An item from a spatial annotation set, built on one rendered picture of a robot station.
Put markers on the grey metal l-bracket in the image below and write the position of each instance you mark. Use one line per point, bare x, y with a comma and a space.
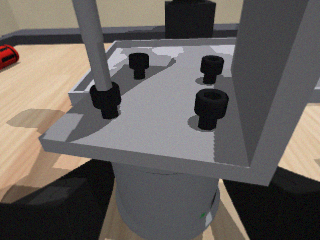
274, 70

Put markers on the black screw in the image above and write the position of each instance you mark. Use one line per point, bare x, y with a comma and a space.
139, 62
211, 66
210, 105
107, 101

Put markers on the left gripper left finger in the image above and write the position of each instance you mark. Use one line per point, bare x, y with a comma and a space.
73, 207

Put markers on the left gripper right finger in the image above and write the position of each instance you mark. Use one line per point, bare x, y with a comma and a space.
287, 209

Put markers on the red screwdriver handle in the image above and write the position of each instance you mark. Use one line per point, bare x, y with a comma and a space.
8, 56

